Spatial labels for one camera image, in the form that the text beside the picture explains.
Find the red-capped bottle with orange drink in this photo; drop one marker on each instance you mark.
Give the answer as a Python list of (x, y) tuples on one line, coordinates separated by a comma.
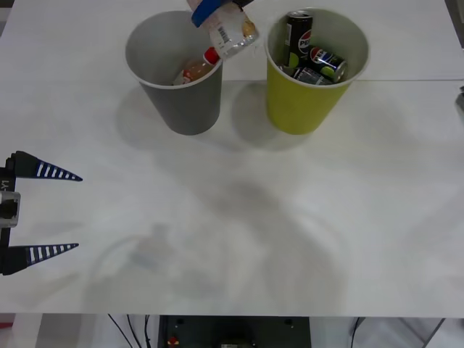
[(197, 69)]

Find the black can with grey print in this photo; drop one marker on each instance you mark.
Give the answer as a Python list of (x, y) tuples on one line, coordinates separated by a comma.
[(310, 75)]

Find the grey plastic waste bin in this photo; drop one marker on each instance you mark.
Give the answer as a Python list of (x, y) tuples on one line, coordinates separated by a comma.
[(188, 108)]

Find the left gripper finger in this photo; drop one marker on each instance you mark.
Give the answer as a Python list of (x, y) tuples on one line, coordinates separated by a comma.
[(29, 168), (21, 258)]

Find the yellow-green plastic waste bin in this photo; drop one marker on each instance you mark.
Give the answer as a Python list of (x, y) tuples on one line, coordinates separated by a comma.
[(301, 105)]

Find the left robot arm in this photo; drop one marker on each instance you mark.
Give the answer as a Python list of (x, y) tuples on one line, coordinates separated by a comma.
[(9, 208)]

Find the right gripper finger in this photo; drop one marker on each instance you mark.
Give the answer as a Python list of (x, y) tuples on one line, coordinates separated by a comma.
[(204, 12), (242, 2)]

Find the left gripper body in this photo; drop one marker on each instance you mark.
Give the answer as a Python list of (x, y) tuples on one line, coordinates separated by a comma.
[(9, 179)]

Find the tall black drink can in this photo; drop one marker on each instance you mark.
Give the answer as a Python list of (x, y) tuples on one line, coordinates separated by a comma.
[(299, 32)]

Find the red-capped clear plastic bottle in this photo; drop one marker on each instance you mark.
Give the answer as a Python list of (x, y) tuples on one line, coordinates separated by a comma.
[(232, 36)]

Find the black robot torso base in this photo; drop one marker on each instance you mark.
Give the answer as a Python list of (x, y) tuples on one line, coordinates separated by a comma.
[(232, 331)]

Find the black can with blue logo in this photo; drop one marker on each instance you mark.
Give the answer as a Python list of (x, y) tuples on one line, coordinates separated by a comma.
[(328, 59)]

